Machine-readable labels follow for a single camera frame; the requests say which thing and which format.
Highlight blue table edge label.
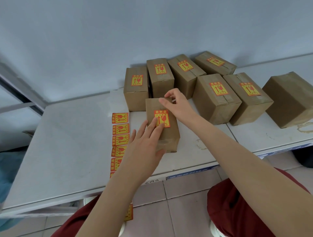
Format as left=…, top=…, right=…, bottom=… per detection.
left=166, top=165, right=219, bottom=181

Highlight red yellow fragile sticker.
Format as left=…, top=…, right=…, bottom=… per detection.
left=154, top=110, right=171, bottom=128

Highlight person's left forearm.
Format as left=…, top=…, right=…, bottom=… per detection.
left=75, top=168, right=154, bottom=237

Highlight person's right forearm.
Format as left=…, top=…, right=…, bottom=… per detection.
left=181, top=114, right=313, bottom=237

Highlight strip of red yellow stickers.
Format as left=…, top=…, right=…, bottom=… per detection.
left=110, top=112, right=134, bottom=222

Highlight cluster of brown cardboard boxes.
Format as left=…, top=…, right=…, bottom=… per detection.
left=123, top=51, right=313, bottom=129

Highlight small brown cardboard box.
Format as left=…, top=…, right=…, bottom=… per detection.
left=145, top=97, right=181, bottom=153

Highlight person's left hand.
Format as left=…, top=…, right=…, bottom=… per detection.
left=122, top=117, right=168, bottom=175

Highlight grey metal window frame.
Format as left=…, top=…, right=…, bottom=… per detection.
left=0, top=61, right=47, bottom=116

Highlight person's right hand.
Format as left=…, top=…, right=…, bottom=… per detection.
left=158, top=88, right=199, bottom=124

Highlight person's red trousers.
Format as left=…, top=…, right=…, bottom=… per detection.
left=50, top=167, right=311, bottom=237

